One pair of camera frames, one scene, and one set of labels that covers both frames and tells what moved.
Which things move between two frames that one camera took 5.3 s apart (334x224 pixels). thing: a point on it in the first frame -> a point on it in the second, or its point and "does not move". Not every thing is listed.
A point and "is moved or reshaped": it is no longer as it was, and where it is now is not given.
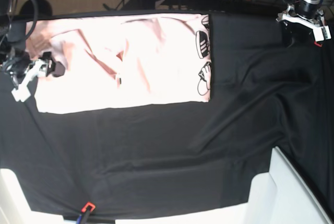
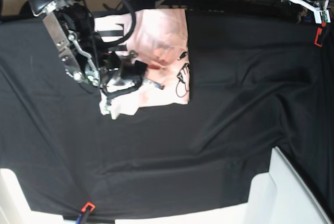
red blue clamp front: (88, 207) does not move
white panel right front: (282, 196) does not move
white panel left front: (14, 208) does not move
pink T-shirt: (121, 61) is moved or reshaped
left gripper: (19, 63) -> (124, 69)
